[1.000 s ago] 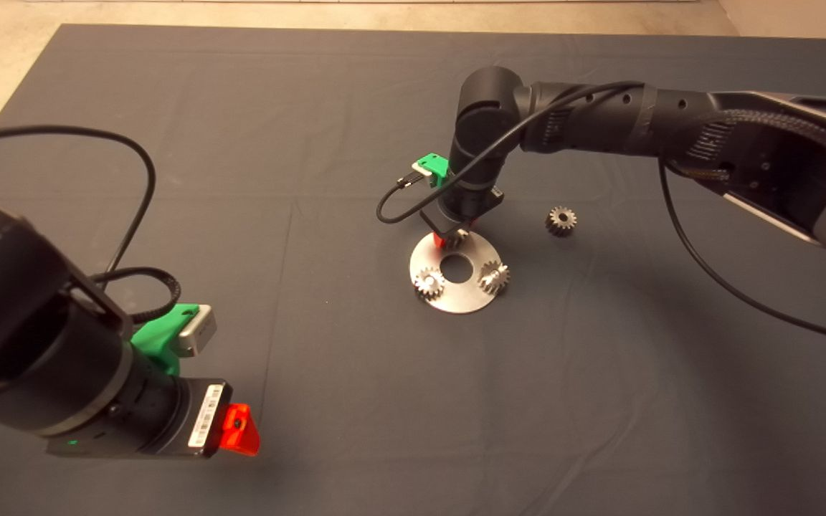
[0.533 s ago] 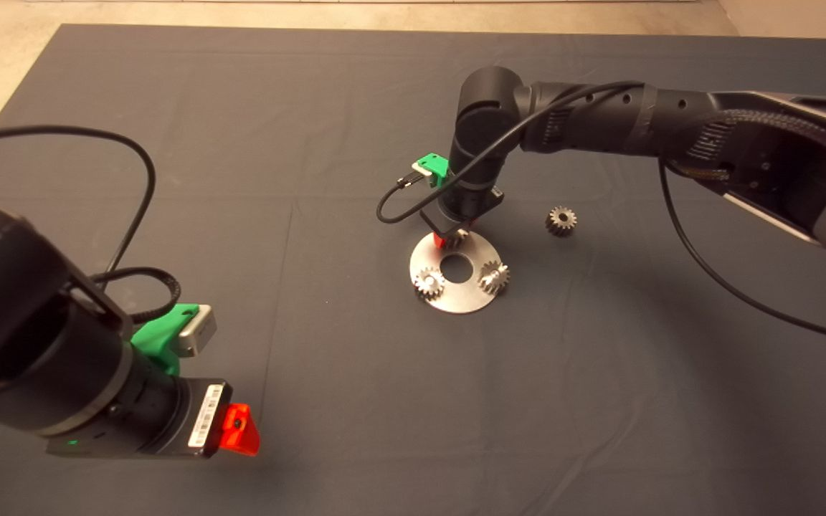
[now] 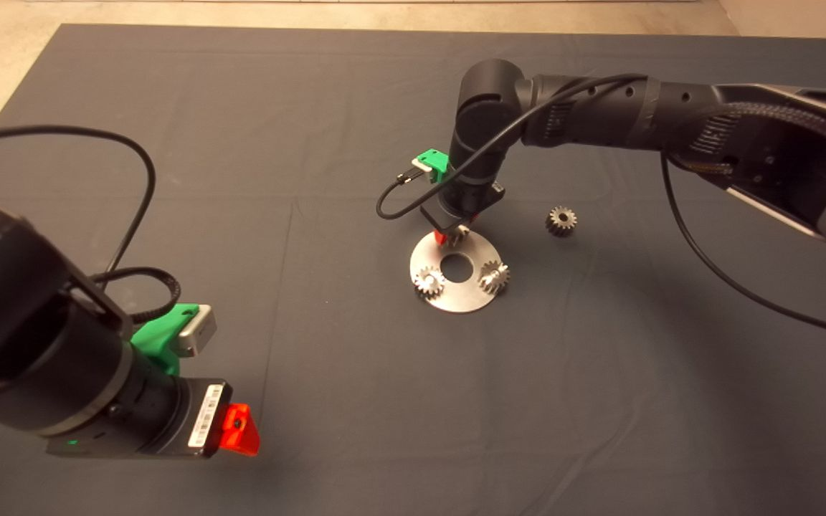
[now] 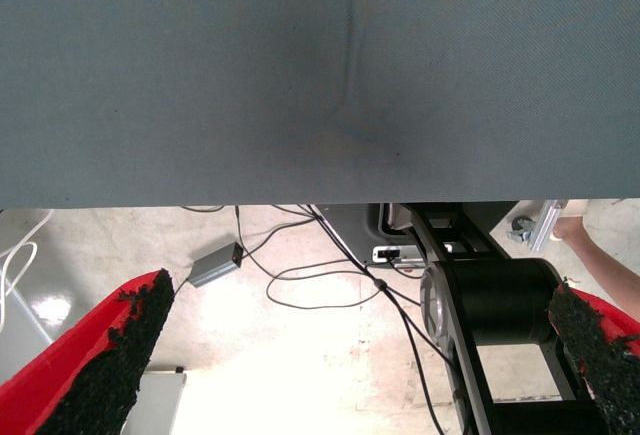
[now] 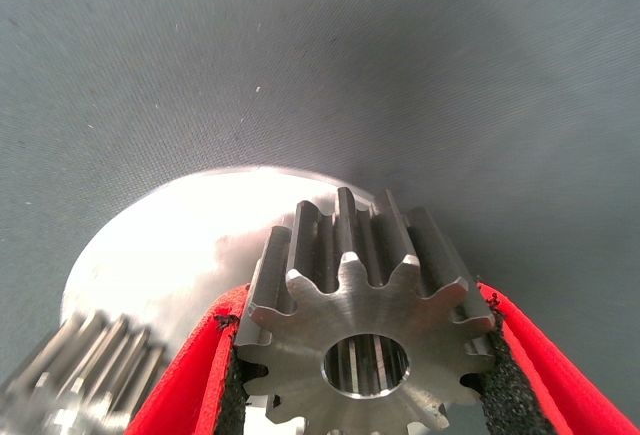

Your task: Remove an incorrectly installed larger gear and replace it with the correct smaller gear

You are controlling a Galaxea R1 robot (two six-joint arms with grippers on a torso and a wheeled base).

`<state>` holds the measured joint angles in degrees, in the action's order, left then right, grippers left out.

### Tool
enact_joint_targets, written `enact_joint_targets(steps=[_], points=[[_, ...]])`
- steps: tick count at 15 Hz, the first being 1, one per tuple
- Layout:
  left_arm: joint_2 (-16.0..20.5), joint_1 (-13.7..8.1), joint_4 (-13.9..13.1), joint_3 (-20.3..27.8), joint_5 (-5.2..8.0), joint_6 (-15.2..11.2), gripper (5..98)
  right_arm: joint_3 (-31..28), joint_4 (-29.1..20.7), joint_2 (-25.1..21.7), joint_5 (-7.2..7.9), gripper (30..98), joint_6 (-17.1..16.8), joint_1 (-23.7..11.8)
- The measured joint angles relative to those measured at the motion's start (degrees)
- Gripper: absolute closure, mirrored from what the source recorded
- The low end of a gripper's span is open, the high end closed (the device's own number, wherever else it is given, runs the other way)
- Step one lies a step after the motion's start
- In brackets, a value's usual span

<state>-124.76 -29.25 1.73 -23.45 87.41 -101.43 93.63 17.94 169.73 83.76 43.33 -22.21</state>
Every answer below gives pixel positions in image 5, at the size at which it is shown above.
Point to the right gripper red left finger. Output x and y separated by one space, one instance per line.
195 385

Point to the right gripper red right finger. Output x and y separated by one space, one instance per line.
540 385

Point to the large steel gear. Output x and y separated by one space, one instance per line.
350 315

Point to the small shiny steel gear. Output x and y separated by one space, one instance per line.
85 365

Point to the round metal plate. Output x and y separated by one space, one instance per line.
175 255

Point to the dark grey table cloth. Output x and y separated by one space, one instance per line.
320 55

